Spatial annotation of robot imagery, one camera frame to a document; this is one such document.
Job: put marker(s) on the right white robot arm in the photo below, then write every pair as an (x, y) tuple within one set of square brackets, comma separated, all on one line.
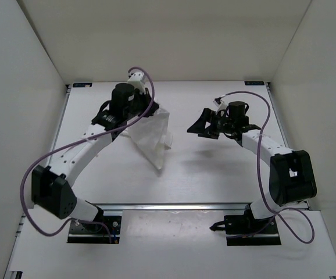
[(291, 176)]

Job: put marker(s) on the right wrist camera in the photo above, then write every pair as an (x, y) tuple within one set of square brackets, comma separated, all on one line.
[(220, 104)]

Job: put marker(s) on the aluminium front rail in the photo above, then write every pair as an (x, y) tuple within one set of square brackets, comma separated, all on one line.
[(171, 206)]

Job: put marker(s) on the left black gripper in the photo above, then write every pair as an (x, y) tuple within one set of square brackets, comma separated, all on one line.
[(153, 106)]

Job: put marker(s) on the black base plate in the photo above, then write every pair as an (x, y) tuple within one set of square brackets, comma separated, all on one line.
[(242, 230), (80, 233)]

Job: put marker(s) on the right blue corner label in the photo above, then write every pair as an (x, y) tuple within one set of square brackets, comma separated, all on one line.
[(254, 83)]

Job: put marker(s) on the left blue corner label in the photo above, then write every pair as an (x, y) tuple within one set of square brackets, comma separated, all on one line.
[(82, 85)]

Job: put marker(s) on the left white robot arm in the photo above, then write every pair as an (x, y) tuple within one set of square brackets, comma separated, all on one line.
[(51, 186)]

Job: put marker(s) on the blue corner label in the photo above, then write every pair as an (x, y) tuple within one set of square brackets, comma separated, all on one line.
[(254, 83), (82, 85)]

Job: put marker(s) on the white pleated skirt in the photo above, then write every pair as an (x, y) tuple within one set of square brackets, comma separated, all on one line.
[(152, 137)]

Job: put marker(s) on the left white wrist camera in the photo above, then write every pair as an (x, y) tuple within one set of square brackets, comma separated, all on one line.
[(137, 80)]

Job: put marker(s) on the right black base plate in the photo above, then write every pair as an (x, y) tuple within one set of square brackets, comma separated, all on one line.
[(242, 230)]

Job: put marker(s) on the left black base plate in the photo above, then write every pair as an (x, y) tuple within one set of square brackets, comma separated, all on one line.
[(80, 233)]

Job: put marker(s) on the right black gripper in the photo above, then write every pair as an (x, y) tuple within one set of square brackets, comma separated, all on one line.
[(200, 125)]

